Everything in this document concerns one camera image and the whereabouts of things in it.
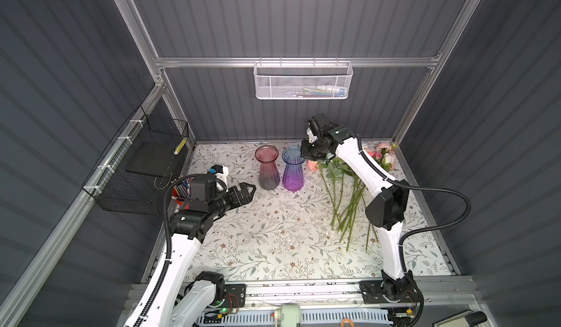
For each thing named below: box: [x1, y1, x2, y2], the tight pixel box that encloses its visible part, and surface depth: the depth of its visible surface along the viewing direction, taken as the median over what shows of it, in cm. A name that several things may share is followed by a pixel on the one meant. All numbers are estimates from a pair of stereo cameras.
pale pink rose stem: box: [367, 151, 383, 164], surface depth 108 cm
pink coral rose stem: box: [319, 154, 366, 252], surface depth 98 cm
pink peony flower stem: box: [307, 159, 318, 172], surface depth 108 cm
